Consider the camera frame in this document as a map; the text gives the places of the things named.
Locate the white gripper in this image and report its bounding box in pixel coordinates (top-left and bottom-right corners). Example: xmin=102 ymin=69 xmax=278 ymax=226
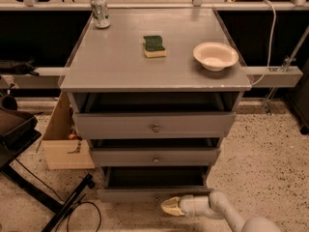
xmin=161 ymin=195 xmax=210 ymax=217

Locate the grey bottom drawer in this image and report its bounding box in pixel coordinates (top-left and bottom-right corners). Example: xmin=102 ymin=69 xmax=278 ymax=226
xmin=98 ymin=166 xmax=210 ymax=202

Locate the grey drawer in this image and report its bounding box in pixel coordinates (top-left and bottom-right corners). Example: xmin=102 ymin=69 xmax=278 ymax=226
xmin=91 ymin=147 xmax=221 ymax=166
xmin=73 ymin=112 xmax=236 ymax=139
xmin=98 ymin=166 xmax=210 ymax=202

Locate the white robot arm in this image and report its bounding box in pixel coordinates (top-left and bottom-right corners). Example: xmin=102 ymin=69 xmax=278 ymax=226
xmin=161 ymin=190 xmax=282 ymax=232

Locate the grey middle drawer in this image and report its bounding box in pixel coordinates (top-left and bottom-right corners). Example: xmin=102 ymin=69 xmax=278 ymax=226
xmin=91 ymin=147 xmax=221 ymax=166

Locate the grey top drawer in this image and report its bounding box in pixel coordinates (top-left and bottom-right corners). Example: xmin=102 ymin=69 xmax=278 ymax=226
xmin=73 ymin=112 xmax=236 ymax=139

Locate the grey drawer cabinet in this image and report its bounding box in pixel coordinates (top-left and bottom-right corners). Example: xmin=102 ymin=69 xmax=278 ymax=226
xmin=58 ymin=6 xmax=253 ymax=191

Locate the cardboard box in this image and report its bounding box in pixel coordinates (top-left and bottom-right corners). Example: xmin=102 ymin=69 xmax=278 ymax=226
xmin=42 ymin=93 xmax=95 ymax=170

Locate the white bowl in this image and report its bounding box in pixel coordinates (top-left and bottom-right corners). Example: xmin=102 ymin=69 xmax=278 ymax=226
xmin=193 ymin=43 xmax=239 ymax=72

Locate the green yellow sponge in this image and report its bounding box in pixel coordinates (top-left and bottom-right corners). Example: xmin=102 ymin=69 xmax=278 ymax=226
xmin=143 ymin=35 xmax=166 ymax=58

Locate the dark chair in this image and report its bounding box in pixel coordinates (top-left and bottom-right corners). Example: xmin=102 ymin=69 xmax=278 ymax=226
xmin=0 ymin=95 xmax=41 ymax=168

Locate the crushed silver can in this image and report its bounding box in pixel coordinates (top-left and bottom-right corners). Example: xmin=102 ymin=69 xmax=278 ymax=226
xmin=91 ymin=0 xmax=110 ymax=29

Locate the black stand with cable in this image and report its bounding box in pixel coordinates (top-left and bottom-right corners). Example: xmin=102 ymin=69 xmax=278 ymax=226
xmin=0 ymin=159 xmax=103 ymax=232

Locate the white cable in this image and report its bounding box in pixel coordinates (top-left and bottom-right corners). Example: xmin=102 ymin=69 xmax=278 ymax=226
xmin=250 ymin=0 xmax=278 ymax=87

